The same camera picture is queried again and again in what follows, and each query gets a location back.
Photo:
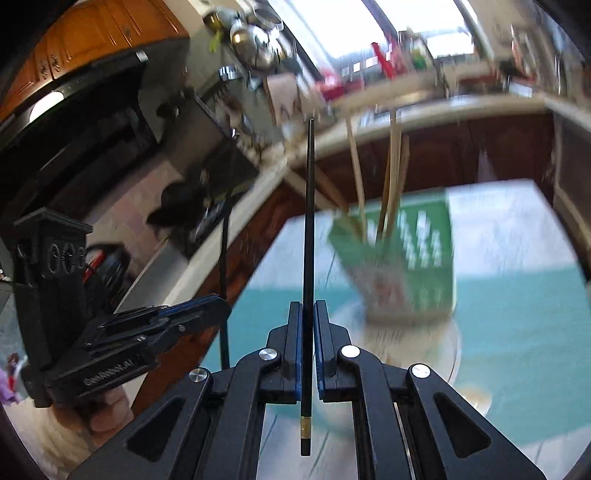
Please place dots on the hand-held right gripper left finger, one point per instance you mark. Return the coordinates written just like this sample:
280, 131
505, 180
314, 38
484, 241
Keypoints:
295, 341

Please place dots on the small steel pan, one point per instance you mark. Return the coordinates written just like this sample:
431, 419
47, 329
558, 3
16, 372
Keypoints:
216, 21

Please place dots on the white cutting board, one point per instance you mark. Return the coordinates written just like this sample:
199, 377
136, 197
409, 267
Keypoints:
281, 97

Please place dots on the black range hood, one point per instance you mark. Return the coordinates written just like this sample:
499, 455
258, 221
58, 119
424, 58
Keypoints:
92, 115

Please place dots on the green and white utensil holder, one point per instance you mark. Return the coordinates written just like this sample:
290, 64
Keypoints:
415, 258

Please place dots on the black gas stove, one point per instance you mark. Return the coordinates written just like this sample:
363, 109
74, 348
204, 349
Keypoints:
207, 226

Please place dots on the wooden wall cabinet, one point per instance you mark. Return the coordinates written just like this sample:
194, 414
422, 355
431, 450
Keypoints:
92, 37

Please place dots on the black chopstick with gold band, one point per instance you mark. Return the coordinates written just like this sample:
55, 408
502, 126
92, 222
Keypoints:
225, 277
308, 230

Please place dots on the person's left hand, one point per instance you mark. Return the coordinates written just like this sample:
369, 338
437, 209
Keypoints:
111, 413

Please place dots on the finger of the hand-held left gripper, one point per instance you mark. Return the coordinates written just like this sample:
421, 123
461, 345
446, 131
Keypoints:
198, 309

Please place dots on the green dish soap bottle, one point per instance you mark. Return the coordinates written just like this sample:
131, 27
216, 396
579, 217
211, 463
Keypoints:
420, 57

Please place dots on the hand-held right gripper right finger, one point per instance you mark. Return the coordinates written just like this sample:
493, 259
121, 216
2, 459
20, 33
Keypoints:
322, 341

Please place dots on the large steel wok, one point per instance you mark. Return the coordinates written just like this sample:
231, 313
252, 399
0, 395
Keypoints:
256, 46

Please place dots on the kitchen counter with wooden cabinets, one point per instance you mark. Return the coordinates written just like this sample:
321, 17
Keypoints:
438, 157

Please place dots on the purple object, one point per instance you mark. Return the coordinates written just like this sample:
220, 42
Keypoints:
10, 378

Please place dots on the black wok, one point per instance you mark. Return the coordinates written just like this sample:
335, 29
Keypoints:
178, 203

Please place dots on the red bottle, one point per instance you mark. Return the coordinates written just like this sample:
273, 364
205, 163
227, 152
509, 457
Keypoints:
385, 62

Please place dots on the kitchen window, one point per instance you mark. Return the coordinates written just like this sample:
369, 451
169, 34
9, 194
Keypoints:
351, 27

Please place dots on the steel saucepan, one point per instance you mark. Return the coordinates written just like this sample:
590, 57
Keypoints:
265, 17

